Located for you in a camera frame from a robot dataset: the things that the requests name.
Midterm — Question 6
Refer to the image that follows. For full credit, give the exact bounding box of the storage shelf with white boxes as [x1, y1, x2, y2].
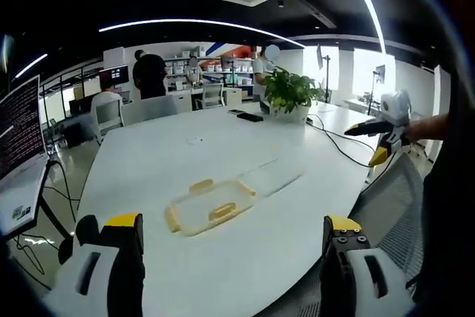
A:
[163, 45, 258, 99]

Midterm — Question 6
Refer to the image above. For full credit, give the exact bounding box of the clear container with yellow clips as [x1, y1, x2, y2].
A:
[163, 178, 258, 238]

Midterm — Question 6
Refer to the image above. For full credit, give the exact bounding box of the white mesh office chair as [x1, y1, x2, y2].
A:
[201, 82, 225, 111]

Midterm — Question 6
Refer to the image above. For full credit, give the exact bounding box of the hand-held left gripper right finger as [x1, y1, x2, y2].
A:
[318, 215, 415, 317]

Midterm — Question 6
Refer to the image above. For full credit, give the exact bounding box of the open laptop with dark screen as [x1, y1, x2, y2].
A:
[0, 74, 51, 237]

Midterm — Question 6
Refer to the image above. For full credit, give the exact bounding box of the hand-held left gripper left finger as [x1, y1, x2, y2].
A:
[43, 212, 147, 317]

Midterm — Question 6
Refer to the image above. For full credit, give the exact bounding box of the short ceiling light strip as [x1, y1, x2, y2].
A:
[13, 52, 50, 79]

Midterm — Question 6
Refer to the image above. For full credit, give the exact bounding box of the grey mesh office chair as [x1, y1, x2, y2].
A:
[347, 152, 425, 317]

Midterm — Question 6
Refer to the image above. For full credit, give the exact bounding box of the black computer monitor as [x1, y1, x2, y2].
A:
[99, 65, 131, 86]

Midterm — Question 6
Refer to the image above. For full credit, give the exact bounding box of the person's dark clothing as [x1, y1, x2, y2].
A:
[404, 0, 475, 317]

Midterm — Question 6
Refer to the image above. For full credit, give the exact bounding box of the clear container lid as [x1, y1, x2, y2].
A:
[237, 158, 306, 200]

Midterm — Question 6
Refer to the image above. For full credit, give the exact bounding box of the long ceiling light strip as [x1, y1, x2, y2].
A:
[97, 17, 307, 50]
[338, 0, 389, 55]

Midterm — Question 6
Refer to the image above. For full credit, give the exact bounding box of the green potted plant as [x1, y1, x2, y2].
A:
[262, 65, 327, 123]

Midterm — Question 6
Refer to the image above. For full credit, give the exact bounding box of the black floor cable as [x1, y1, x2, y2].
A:
[7, 160, 81, 292]

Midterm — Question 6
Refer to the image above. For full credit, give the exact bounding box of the monitor on black stand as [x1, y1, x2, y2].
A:
[315, 43, 332, 103]

